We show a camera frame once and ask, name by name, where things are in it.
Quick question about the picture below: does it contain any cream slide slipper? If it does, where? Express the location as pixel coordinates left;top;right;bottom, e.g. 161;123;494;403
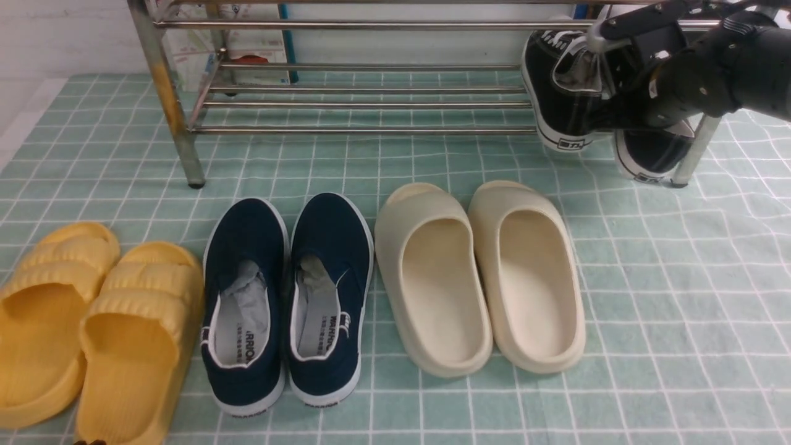
374;183;493;378
467;180;586;374

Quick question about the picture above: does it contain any right cream slide slipper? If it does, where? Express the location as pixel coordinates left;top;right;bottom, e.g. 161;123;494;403
467;180;586;374

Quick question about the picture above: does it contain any green checked tablecloth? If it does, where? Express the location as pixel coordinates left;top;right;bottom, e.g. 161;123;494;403
1;74;790;444

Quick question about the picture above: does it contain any black canvas sneaker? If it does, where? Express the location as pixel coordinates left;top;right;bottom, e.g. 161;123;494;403
520;29;611;153
614;119;695;184

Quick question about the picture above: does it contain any yellow slide slipper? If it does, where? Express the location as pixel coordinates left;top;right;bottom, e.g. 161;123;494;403
1;222;121;429
75;242;204;444

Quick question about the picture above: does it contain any metal shoe rack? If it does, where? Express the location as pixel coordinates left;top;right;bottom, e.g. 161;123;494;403
127;0;791;189

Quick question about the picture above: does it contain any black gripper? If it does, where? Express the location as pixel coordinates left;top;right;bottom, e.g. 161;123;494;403
587;2;689;130

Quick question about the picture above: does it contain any navy slip-on shoe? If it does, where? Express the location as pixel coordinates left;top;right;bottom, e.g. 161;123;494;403
284;192;374;407
200;198;289;418

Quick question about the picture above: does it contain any right yellow slide slipper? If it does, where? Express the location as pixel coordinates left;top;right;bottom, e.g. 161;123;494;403
75;242;204;444

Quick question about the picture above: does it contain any right navy slip-on shoe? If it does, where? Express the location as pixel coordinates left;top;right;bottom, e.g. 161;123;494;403
284;192;374;407

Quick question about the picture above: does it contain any left navy slip-on shoe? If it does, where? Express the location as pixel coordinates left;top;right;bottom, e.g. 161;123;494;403
200;198;289;418

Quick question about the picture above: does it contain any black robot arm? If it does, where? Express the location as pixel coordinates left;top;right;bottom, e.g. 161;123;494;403
587;1;789;130

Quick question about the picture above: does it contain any left yellow slide slipper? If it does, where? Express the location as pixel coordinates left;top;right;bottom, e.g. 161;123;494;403
1;222;121;429

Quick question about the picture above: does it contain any white box with red car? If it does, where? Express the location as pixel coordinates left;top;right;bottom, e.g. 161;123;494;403
146;1;294;93

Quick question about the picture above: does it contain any left cream slide slipper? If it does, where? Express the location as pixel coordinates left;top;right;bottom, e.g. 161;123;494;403
374;183;493;378

